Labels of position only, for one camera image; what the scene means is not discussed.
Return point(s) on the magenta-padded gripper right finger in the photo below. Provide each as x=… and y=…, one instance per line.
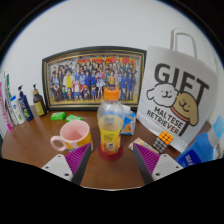
x=146, y=160

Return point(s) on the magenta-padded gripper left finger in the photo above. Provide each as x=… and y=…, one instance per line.
x=78, y=160

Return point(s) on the orange-capped clear drink bottle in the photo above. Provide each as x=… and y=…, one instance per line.
x=110, y=126

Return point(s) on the colourful puzzle cube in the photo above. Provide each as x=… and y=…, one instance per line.
x=163, y=141

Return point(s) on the pink ceramic mug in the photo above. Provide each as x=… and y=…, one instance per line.
x=75, y=133

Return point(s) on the flat round red coaster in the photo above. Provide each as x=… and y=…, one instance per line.
x=110, y=157

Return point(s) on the blue tissue pack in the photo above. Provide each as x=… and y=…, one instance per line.
x=129, y=123

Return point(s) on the green soap pack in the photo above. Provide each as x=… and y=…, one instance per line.
x=73, y=118
x=58, y=116

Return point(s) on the blue detergent bottle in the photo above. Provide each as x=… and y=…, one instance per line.
x=200, y=150

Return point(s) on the amber pump bottle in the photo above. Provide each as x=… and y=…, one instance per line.
x=40, y=105

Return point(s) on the dark blue pump bottle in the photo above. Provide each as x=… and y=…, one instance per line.
x=26, y=108

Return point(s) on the white paper gift bag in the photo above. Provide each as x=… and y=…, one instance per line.
x=176, y=90

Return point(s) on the white shampoo bottle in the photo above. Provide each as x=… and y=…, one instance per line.
x=17, y=113

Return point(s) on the framed group picture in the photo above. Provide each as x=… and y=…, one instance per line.
x=83, y=80

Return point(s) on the tall pink white box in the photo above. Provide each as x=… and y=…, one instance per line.
x=5, y=113

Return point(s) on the tall white blue tube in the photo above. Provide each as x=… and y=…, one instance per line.
x=10, y=100

